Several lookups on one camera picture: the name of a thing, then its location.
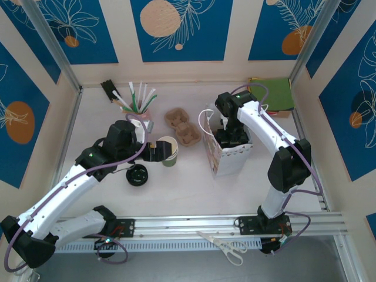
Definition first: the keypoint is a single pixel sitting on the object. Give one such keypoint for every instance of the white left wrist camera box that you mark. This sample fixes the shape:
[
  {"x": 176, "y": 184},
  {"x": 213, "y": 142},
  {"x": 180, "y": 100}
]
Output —
[{"x": 138, "y": 122}]

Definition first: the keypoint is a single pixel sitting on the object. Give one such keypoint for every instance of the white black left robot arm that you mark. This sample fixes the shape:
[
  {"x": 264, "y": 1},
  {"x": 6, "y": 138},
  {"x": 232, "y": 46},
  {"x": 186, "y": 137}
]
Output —
[{"x": 58, "y": 194}]

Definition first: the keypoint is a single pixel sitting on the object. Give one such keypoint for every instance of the black plastic holder tray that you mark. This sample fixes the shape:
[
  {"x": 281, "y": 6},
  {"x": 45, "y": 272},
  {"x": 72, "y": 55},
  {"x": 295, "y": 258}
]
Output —
[{"x": 108, "y": 88}]

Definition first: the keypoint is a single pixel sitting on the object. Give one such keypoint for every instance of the aluminium side rail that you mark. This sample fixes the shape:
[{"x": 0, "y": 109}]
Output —
[
  {"x": 72, "y": 117},
  {"x": 300, "y": 123}
]

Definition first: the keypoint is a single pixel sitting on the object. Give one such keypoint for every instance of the brown pulp cup carrier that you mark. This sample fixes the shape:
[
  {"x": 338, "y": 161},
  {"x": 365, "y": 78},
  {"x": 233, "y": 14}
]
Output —
[{"x": 185, "y": 132}]

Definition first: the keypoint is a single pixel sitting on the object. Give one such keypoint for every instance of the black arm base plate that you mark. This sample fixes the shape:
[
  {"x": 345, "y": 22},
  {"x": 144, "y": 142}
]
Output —
[
  {"x": 246, "y": 226},
  {"x": 126, "y": 227}
]

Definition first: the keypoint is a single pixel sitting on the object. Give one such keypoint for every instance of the black cup lid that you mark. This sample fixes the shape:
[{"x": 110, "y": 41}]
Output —
[{"x": 136, "y": 176}]

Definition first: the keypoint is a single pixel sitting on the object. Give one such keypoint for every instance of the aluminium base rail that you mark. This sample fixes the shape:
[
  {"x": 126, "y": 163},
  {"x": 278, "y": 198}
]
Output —
[{"x": 182, "y": 224}]

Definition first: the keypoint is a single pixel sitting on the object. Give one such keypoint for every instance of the aluminium frame post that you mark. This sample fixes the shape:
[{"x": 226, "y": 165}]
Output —
[
  {"x": 316, "y": 32},
  {"x": 51, "y": 39}
]

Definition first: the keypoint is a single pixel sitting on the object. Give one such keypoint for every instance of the green paper napkin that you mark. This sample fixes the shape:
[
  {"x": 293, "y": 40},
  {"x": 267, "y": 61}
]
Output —
[{"x": 279, "y": 94}]

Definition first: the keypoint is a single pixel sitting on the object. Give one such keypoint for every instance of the stack of green paper cups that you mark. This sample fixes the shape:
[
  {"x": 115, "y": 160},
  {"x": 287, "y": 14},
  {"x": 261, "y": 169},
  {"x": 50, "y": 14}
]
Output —
[{"x": 170, "y": 161}]

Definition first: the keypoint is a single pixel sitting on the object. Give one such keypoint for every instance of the black controller board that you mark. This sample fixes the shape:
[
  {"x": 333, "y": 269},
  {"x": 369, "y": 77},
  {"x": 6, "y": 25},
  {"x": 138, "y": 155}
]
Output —
[
  {"x": 268, "y": 246},
  {"x": 105, "y": 243}
]

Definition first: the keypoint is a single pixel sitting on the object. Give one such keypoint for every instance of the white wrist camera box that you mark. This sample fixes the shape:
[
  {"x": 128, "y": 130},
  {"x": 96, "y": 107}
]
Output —
[
  {"x": 223, "y": 122},
  {"x": 138, "y": 122}
]

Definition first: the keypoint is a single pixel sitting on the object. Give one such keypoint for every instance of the pink straw holder cup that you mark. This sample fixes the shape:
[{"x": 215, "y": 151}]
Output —
[{"x": 147, "y": 114}]

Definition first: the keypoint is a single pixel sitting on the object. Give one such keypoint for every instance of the white paper takeout bag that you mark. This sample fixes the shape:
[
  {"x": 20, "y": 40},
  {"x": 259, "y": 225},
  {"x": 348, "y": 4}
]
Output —
[{"x": 232, "y": 164}]

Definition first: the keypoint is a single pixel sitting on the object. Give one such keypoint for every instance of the brown wooden stirrer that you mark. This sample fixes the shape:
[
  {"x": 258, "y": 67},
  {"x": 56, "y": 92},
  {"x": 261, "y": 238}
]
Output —
[{"x": 120, "y": 104}]

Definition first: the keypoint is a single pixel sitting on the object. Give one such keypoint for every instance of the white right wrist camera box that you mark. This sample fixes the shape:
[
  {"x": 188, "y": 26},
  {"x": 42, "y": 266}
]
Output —
[{"x": 223, "y": 122}]

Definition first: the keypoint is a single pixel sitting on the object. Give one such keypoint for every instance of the white paper straw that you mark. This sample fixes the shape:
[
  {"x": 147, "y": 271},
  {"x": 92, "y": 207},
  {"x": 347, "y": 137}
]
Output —
[
  {"x": 141, "y": 88},
  {"x": 145, "y": 89},
  {"x": 131, "y": 88},
  {"x": 152, "y": 94},
  {"x": 117, "y": 95}
]

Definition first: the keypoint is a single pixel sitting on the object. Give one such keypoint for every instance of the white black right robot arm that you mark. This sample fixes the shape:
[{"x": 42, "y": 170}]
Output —
[{"x": 264, "y": 123}]

